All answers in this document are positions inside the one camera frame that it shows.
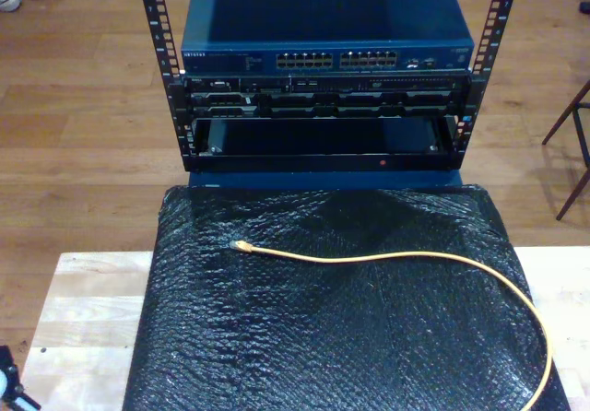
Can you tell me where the yellow network cable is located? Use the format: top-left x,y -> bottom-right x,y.
229,240 -> 553,411

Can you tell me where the black bubble wrap mat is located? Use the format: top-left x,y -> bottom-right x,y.
123,184 -> 571,411

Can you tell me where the black rack drawer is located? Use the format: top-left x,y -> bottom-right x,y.
191,116 -> 465,172

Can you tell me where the black rack server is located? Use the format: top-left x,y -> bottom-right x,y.
183,75 -> 471,120

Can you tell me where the black perforated rack frame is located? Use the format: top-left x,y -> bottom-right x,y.
135,0 -> 525,173

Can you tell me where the blue base plate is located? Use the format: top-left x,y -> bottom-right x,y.
188,169 -> 464,192

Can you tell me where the blue network switch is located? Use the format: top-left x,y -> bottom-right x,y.
180,0 -> 476,76

